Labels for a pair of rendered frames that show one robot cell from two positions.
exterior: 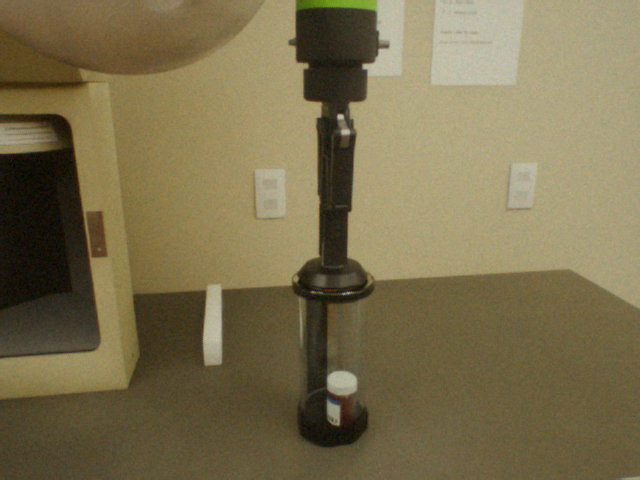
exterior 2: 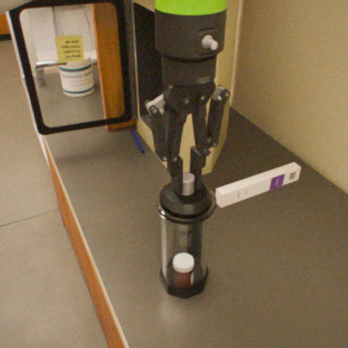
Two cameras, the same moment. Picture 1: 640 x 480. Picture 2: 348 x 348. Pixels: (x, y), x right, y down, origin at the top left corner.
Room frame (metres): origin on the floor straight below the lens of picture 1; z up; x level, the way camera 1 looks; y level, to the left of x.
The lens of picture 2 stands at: (0.46, -0.50, 1.59)
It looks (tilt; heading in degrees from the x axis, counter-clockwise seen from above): 37 degrees down; 73
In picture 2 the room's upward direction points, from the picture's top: straight up
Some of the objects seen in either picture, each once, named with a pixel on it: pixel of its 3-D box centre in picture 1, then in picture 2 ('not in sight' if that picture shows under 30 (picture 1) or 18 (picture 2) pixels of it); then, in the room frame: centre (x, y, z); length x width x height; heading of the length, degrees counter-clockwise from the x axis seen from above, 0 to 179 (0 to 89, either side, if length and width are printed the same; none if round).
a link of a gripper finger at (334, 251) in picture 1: (335, 237); (176, 173); (0.61, -0.02, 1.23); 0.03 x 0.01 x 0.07; 99
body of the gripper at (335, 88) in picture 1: (334, 107); (188, 82); (0.63, -0.02, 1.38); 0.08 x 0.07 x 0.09; 9
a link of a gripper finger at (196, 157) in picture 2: (330, 230); (196, 168); (0.65, -0.01, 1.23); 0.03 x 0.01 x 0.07; 99
